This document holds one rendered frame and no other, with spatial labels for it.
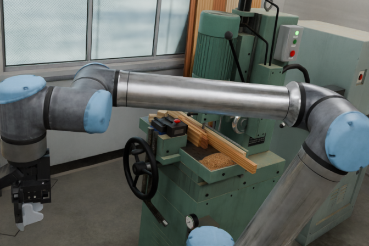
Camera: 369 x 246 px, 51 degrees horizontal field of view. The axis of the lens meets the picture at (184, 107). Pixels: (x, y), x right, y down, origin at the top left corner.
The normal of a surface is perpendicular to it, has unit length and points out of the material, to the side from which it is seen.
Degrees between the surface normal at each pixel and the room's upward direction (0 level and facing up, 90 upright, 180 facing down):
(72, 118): 89
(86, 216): 0
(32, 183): 4
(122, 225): 0
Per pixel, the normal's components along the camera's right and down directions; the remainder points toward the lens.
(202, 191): 0.58, 0.36
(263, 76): -0.80, 0.11
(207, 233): 0.12, -0.94
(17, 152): 0.07, 0.41
